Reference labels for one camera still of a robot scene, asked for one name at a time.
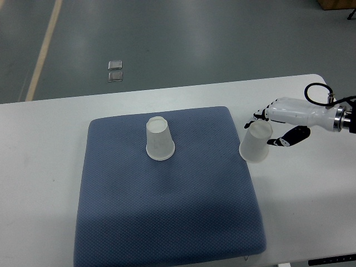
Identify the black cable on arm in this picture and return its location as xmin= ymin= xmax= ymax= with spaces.
xmin=304 ymin=83 xmax=356 ymax=108

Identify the lower metal floor plate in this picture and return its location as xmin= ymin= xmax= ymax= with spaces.
xmin=108 ymin=71 xmax=123 ymax=82

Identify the blue grey cushion mat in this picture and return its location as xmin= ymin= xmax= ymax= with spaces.
xmin=73 ymin=106 xmax=266 ymax=266

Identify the upper metal floor plate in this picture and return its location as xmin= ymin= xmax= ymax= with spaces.
xmin=108 ymin=60 xmax=123 ymax=70

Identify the brown wooden box corner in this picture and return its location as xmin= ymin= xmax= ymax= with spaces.
xmin=317 ymin=0 xmax=355 ymax=11

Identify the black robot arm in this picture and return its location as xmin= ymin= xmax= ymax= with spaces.
xmin=341 ymin=96 xmax=356 ymax=134

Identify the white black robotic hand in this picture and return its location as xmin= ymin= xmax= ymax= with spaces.
xmin=244 ymin=97 xmax=350 ymax=147

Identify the black table control panel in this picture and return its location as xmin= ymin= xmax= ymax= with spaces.
xmin=308 ymin=254 xmax=355 ymax=266

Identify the black tripod leg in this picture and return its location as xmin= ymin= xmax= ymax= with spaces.
xmin=347 ymin=9 xmax=356 ymax=20

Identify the white paper cup on cushion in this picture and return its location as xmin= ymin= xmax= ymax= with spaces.
xmin=146 ymin=116 xmax=175 ymax=161

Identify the metal floor plate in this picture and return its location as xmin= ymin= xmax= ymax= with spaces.
xmin=108 ymin=71 xmax=123 ymax=82
xmin=108 ymin=60 xmax=123 ymax=70

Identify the white paper cup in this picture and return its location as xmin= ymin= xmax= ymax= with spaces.
xmin=239 ymin=120 xmax=273 ymax=163
xmin=146 ymin=116 xmax=175 ymax=161

